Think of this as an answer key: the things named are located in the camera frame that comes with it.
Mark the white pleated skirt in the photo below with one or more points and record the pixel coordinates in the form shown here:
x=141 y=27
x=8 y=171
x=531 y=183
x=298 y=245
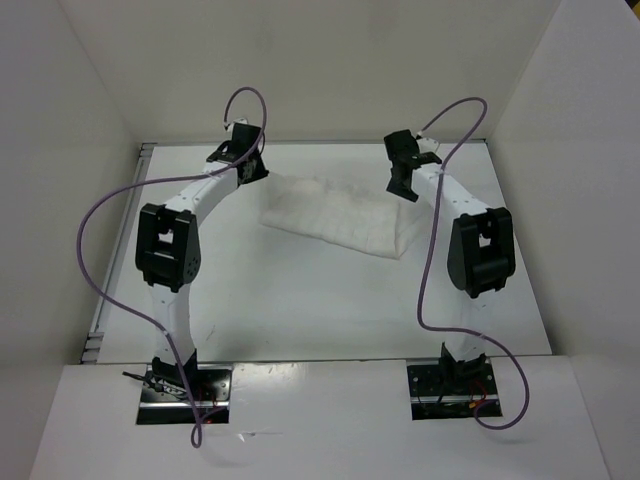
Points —
x=343 y=214

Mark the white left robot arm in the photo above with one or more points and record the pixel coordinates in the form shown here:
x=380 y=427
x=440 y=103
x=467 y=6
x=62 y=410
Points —
x=168 y=252

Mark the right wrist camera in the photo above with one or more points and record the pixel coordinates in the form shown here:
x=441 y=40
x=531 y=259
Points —
x=426 y=144

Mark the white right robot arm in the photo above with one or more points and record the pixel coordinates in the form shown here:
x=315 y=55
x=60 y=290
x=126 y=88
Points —
x=472 y=241

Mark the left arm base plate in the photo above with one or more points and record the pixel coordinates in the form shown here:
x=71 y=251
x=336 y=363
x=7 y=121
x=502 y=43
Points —
x=163 y=403

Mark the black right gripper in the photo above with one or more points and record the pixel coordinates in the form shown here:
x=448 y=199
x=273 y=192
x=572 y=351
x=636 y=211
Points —
x=404 y=193

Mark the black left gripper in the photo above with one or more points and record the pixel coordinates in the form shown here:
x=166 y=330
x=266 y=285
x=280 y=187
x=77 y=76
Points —
x=261 y=171

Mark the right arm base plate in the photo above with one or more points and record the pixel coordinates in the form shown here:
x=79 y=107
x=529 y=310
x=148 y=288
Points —
x=431 y=398

